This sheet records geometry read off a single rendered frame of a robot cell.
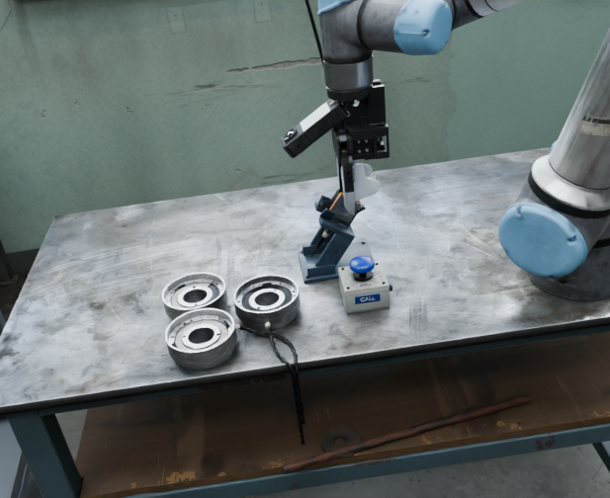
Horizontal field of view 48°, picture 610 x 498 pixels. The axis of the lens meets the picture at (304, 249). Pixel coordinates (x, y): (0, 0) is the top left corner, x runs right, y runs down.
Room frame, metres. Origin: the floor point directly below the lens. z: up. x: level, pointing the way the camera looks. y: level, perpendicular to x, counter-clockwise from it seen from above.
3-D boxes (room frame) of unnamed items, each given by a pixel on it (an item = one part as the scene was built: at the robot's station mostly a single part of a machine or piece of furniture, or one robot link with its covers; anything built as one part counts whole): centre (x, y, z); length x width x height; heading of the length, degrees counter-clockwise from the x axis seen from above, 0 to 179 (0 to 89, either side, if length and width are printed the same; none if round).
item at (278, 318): (0.89, 0.07, 0.82); 0.10 x 0.10 x 0.04
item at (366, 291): (0.90, -0.09, 0.82); 0.08 x 0.07 x 0.05; 92
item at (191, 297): (0.92, 0.19, 0.82); 0.10 x 0.10 x 0.04
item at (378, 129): (1.02, -0.11, 1.06); 0.09 x 0.08 x 0.12; 93
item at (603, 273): (0.90, -0.44, 0.85); 0.15 x 0.15 x 0.10
